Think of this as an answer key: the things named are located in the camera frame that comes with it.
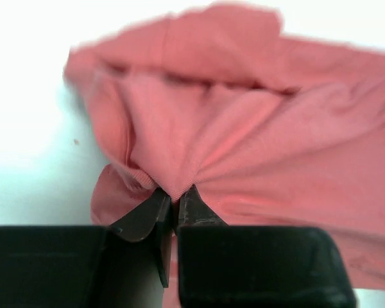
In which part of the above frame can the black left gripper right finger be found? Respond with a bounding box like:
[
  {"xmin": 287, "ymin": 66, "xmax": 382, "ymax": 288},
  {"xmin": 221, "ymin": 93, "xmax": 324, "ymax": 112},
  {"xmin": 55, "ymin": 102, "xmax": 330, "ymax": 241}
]
[{"xmin": 177, "ymin": 187, "xmax": 356, "ymax": 308}]

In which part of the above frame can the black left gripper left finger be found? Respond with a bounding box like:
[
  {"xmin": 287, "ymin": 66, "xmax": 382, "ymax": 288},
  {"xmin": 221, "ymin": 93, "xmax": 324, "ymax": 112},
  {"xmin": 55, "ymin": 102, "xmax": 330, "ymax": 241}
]
[{"xmin": 0, "ymin": 189, "xmax": 171, "ymax": 307}]

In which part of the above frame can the pink t shirt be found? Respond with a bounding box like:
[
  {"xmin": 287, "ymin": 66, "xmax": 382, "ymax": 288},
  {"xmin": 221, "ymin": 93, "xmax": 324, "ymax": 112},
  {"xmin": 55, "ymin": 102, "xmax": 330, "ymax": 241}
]
[{"xmin": 64, "ymin": 4, "xmax": 385, "ymax": 289}]

